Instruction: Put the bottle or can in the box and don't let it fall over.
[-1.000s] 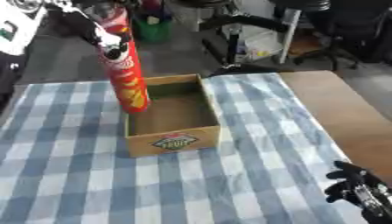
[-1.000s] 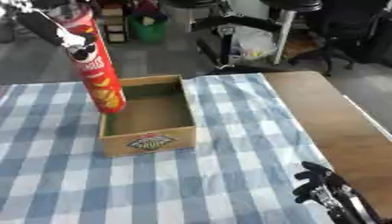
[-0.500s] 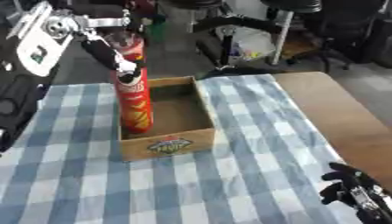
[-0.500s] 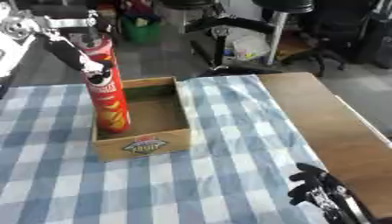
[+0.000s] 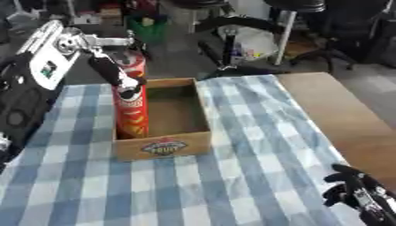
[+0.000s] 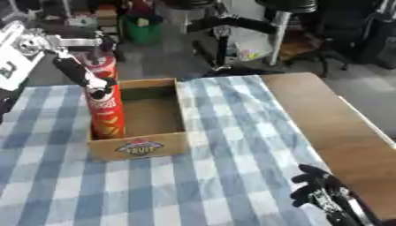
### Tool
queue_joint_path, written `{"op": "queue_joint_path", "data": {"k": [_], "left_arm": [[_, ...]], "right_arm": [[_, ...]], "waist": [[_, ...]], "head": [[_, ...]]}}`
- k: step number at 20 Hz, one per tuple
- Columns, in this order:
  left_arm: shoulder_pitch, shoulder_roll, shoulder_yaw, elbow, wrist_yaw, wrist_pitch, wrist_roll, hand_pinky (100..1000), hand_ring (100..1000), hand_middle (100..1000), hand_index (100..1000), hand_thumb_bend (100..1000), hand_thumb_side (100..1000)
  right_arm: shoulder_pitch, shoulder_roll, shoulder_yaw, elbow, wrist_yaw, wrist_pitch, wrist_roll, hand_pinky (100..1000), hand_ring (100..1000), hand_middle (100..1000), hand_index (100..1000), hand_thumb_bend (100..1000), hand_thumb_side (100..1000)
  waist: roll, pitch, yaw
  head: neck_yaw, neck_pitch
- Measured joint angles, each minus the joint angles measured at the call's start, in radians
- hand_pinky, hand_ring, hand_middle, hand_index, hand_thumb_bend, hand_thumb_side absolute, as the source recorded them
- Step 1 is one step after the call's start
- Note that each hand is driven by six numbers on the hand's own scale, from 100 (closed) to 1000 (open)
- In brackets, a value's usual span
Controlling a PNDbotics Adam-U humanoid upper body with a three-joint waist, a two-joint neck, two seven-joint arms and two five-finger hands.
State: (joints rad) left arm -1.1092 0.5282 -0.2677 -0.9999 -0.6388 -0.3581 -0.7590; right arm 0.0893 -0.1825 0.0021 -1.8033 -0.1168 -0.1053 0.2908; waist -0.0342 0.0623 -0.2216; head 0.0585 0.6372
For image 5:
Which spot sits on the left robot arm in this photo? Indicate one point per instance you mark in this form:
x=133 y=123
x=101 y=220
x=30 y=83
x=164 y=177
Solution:
x=44 y=67

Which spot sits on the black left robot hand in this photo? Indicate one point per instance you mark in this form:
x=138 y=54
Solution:
x=108 y=69

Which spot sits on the white pole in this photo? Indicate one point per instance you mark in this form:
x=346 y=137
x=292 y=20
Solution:
x=284 y=38

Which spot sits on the black stand frame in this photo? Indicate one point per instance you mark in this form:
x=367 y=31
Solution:
x=227 y=53

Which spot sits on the green bag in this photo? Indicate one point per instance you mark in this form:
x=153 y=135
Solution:
x=149 y=31

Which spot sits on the white plastic bag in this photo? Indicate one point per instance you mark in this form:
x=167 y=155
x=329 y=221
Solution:
x=258 y=41

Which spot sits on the tan cardboard box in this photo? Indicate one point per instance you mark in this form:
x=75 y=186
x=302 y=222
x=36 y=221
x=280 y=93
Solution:
x=165 y=147

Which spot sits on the red cylindrical snack can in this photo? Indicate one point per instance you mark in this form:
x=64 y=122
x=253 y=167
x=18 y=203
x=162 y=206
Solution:
x=132 y=117

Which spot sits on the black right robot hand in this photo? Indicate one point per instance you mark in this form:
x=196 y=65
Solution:
x=361 y=191

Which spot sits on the black office chair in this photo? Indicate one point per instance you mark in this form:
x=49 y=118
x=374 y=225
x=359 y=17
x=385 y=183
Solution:
x=356 y=26

